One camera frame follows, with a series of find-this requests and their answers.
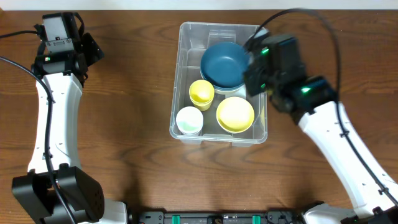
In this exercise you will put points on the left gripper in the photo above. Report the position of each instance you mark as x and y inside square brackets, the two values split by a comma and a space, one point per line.
[92, 48]

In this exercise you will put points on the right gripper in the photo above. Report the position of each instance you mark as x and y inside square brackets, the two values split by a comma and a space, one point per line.
[250, 81]

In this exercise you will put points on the cream bowl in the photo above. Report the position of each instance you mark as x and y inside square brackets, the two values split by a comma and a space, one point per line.
[227, 91]

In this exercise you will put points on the white bowl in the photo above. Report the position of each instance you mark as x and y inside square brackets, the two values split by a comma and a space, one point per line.
[235, 131]

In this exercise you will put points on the blue bowl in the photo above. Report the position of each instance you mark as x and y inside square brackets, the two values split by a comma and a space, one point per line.
[224, 57]
[222, 81]

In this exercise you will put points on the yellow cup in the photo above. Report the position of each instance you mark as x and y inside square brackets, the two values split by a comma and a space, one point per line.
[202, 106]
[201, 91]

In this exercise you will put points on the cream cup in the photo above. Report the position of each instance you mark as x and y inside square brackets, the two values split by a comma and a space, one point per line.
[189, 120]

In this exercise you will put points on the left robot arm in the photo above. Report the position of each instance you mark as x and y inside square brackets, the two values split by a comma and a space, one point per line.
[55, 189]

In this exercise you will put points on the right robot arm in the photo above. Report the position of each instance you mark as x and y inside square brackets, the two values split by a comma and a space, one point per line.
[373, 193]

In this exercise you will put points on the white label in container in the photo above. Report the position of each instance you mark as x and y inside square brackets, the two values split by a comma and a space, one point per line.
[240, 93]

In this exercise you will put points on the clear plastic container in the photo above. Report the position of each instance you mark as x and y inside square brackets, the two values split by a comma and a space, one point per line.
[194, 39]

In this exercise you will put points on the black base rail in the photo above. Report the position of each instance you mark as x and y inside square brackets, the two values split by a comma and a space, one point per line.
[272, 217]

